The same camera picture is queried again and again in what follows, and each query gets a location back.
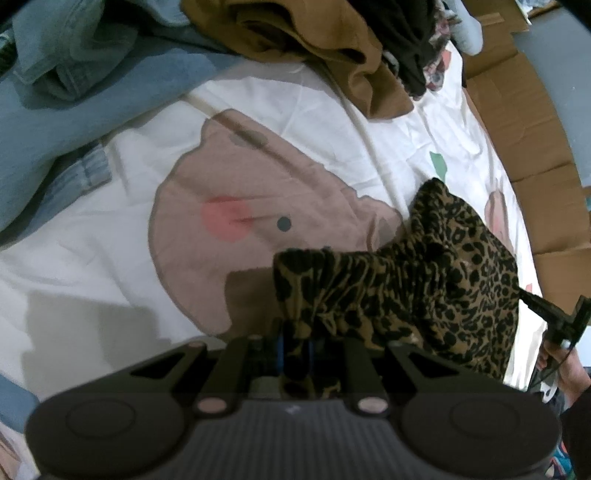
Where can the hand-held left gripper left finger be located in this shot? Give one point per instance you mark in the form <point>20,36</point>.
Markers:
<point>278,355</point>

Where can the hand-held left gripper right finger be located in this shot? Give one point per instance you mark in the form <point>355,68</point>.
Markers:
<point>314,353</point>

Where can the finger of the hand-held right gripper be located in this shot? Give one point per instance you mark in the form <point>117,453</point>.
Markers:
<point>535,302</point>

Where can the leopard print garment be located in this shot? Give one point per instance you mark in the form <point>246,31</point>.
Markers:
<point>415,286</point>

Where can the person's right hand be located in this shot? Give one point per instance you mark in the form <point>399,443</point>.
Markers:
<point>572,374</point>

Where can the teal printed cloth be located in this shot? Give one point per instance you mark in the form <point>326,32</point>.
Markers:
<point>561,461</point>

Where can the cardboard box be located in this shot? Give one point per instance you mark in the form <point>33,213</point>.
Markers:
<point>521,115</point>

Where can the white printed bed sheet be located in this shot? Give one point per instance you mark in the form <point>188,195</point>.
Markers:
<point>115,258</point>

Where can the floral garment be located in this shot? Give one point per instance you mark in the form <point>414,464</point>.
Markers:
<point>436,69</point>

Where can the light blue soft item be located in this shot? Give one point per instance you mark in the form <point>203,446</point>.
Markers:
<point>466,27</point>

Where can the black garment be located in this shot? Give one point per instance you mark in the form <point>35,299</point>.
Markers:
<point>406,37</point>

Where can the blue cloth garment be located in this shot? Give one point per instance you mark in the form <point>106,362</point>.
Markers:
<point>92,124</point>

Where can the brown garment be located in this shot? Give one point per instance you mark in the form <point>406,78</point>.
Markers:
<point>300,37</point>

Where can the light washed denim garment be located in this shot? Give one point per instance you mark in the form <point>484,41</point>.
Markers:
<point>69,50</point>

